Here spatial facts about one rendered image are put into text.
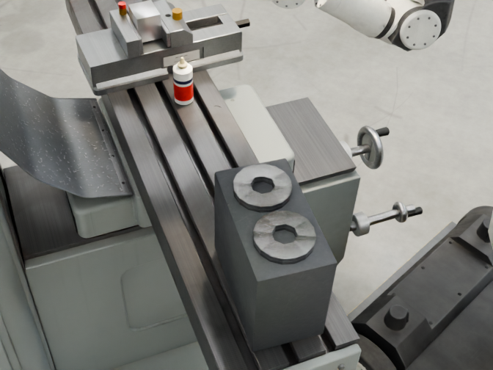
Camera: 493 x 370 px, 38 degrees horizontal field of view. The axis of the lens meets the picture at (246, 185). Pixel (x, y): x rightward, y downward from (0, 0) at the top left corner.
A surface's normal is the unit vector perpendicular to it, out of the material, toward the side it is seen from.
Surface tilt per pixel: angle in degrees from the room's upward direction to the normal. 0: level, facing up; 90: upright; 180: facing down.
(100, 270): 90
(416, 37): 78
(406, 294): 0
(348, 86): 0
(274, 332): 90
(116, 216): 90
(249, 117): 0
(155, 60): 90
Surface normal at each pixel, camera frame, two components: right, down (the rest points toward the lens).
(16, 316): 0.74, 0.48
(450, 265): 0.03, -0.69
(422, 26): 0.15, 0.56
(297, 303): 0.29, 0.70
